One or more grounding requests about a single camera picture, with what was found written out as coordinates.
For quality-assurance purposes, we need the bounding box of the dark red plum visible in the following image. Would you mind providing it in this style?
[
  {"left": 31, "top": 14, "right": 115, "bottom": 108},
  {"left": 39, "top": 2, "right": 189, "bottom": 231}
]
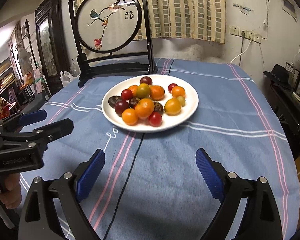
[
  {"left": 114, "top": 100, "right": 129, "bottom": 116},
  {"left": 140, "top": 76, "right": 153, "bottom": 86}
]

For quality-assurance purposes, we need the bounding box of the smooth orange citrus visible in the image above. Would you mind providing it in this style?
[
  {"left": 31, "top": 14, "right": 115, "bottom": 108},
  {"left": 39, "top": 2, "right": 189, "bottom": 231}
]
[{"left": 121, "top": 108, "right": 139, "bottom": 126}]

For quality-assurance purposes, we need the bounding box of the red cherry tomato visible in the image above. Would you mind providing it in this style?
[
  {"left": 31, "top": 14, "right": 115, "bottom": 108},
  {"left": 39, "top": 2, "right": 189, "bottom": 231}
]
[
  {"left": 148, "top": 111, "right": 162, "bottom": 127},
  {"left": 121, "top": 89, "right": 134, "bottom": 101}
]

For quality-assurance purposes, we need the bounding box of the large rough mandarin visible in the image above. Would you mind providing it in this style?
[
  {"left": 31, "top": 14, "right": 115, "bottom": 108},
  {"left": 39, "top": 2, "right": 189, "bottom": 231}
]
[{"left": 135, "top": 99, "right": 154, "bottom": 120}]

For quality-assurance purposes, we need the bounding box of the green-yellow citrus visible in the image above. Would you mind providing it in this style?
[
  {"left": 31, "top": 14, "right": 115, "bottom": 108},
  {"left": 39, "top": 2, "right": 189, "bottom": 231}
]
[{"left": 136, "top": 83, "right": 151, "bottom": 99}]

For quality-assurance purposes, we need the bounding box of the wrinkled dark passion fruit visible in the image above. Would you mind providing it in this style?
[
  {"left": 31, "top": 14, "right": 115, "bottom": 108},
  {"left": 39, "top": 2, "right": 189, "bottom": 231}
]
[{"left": 154, "top": 101, "right": 164, "bottom": 115}]

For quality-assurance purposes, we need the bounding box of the yellow-orange citrus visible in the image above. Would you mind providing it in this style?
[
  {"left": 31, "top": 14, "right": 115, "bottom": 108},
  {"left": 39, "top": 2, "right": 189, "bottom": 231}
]
[{"left": 164, "top": 98, "right": 182, "bottom": 115}]

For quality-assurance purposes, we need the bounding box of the small orange kumquat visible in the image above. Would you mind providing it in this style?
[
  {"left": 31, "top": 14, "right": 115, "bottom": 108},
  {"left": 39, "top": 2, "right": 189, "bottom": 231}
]
[{"left": 171, "top": 86, "right": 186, "bottom": 98}]

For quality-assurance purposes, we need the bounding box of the small kiwi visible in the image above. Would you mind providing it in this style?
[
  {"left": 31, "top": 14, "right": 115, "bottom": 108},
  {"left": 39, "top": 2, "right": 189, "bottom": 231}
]
[{"left": 177, "top": 96, "right": 186, "bottom": 107}]

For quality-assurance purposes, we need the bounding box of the person's left hand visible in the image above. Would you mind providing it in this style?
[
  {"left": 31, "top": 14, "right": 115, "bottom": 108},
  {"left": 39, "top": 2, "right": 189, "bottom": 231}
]
[{"left": 0, "top": 173, "right": 22, "bottom": 209}]

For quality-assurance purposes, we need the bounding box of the white plastic bag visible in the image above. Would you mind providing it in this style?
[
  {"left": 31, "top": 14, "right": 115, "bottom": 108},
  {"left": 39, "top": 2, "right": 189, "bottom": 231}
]
[{"left": 60, "top": 71, "right": 76, "bottom": 87}]

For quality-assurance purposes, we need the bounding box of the dark framed picture panel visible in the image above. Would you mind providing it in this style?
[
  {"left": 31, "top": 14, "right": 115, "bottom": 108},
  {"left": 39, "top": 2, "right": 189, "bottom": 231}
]
[{"left": 34, "top": 0, "right": 70, "bottom": 95}]

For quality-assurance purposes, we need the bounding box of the blue striped tablecloth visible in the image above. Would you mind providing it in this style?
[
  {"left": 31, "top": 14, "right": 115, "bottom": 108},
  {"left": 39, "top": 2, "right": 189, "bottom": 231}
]
[{"left": 21, "top": 59, "right": 300, "bottom": 239}]

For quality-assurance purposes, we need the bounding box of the white oval plate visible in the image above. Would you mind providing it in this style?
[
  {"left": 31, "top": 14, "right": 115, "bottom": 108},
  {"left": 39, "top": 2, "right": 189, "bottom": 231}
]
[{"left": 101, "top": 75, "right": 199, "bottom": 133}]

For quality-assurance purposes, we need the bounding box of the round embroidered screen stand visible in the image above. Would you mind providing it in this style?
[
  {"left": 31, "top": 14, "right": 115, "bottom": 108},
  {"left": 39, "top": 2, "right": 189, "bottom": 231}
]
[{"left": 68, "top": 0, "right": 157, "bottom": 88}]

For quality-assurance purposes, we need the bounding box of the black hat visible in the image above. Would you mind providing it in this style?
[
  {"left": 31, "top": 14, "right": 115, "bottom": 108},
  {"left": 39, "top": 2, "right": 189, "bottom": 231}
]
[{"left": 263, "top": 64, "right": 290, "bottom": 88}]

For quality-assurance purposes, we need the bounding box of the checked curtain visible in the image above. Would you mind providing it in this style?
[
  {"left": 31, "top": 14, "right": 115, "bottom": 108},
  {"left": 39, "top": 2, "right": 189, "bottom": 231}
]
[{"left": 147, "top": 0, "right": 226, "bottom": 44}]

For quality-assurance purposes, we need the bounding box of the thin black cable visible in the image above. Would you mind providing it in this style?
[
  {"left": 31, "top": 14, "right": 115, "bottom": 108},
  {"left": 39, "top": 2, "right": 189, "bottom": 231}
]
[{"left": 102, "top": 132, "right": 145, "bottom": 240}]

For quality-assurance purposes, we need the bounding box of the wall power strip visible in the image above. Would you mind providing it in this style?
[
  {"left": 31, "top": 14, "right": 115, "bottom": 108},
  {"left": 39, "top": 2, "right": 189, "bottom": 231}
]
[{"left": 230, "top": 25, "right": 262, "bottom": 44}]

